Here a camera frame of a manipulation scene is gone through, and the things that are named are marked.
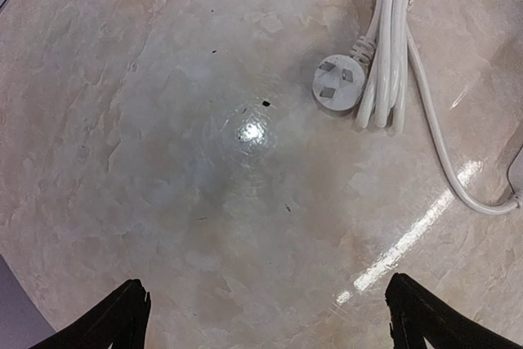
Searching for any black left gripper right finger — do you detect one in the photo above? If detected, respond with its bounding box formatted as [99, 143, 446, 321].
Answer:
[385, 273, 521, 348]

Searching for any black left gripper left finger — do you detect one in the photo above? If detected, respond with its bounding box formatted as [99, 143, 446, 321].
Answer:
[35, 279, 151, 349]

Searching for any white power strip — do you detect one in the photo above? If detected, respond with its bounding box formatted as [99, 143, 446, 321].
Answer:
[507, 149, 523, 195]

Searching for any white thick cable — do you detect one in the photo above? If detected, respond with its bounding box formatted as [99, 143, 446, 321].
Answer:
[311, 0, 523, 215]

